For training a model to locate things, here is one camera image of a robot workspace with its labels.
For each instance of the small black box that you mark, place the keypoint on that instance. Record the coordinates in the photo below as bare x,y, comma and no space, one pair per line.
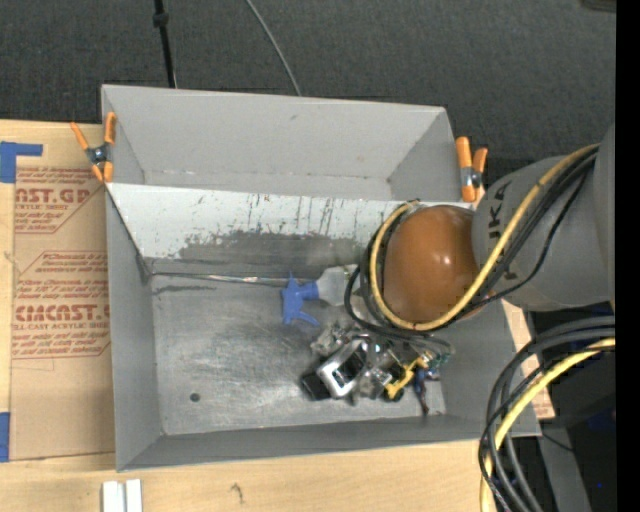
313,387

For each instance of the clear spray bottle blue trigger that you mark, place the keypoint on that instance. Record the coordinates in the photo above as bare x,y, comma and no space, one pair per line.
299,299

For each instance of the grey metal bin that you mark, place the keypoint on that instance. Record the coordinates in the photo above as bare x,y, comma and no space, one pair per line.
230,350

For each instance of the brown cardboard board red print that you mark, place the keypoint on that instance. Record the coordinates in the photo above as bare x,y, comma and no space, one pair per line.
60,350

